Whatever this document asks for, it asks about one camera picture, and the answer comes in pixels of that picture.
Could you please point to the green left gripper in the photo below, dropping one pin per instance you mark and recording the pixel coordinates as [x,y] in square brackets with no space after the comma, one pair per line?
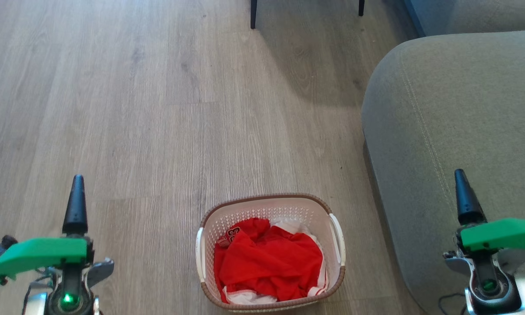
[39,253]

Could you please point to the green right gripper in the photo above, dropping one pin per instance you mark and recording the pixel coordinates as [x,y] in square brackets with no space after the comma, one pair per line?
[498,234]

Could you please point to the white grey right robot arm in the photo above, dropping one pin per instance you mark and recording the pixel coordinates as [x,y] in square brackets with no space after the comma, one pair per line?
[490,286]

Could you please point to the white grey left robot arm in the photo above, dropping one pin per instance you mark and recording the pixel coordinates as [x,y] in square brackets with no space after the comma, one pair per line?
[69,302]

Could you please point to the white laundry basket brown rim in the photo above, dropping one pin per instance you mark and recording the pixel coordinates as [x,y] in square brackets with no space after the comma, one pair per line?
[210,227]

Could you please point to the grey fabric sofa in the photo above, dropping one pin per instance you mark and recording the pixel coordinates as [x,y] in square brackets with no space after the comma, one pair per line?
[455,109]

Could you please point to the blue grey sofa section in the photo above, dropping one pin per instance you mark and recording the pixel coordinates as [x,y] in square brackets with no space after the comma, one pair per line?
[472,15]

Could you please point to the red jersey garment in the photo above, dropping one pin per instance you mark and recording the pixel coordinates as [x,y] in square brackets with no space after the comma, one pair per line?
[267,267]

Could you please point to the black furniture leg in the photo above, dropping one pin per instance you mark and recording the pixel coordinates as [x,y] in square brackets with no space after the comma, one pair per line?
[253,13]
[361,6]

